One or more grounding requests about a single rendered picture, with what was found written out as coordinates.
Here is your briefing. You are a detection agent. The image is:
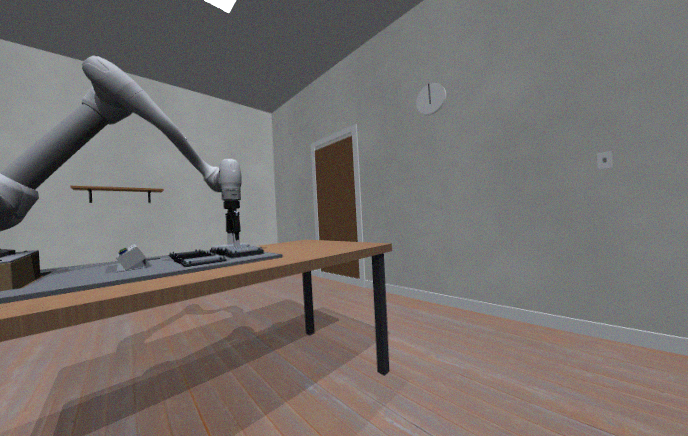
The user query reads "grey button panel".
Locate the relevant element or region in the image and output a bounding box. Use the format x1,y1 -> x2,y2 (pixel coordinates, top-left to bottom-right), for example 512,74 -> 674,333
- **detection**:
116,244 -> 160,272

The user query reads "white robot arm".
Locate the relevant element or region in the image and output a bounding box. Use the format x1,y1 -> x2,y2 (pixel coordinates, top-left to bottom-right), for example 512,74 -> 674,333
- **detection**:
0,56 -> 242,231

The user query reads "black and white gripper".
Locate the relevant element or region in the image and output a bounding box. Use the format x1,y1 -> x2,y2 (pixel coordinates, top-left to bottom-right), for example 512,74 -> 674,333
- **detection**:
224,201 -> 241,247

